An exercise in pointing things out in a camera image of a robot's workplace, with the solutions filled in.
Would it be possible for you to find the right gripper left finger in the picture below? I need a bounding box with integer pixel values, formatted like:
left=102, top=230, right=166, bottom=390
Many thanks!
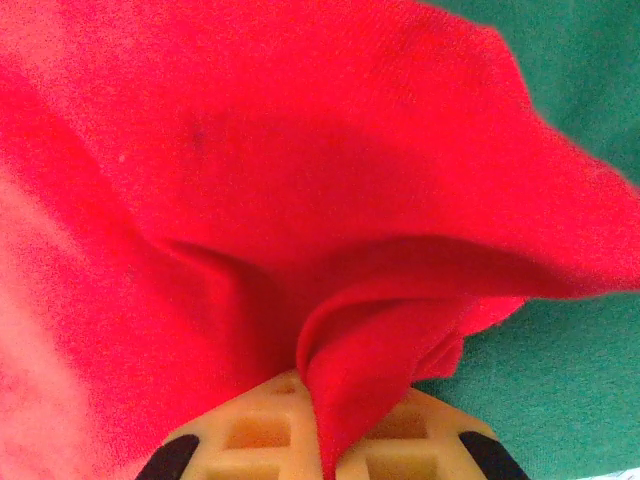
left=139, top=370, right=324, bottom=480

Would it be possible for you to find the red printed t-shirt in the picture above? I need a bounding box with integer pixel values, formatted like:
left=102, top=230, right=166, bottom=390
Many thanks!
left=0, top=0, right=640, bottom=480

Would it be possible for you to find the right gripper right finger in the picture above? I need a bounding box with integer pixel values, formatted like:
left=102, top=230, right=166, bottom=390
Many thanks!
left=344, top=388, right=526, bottom=480

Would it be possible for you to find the dark green folded t-shirt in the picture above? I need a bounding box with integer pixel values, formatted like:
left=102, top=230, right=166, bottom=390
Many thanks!
left=414, top=0, right=640, bottom=480

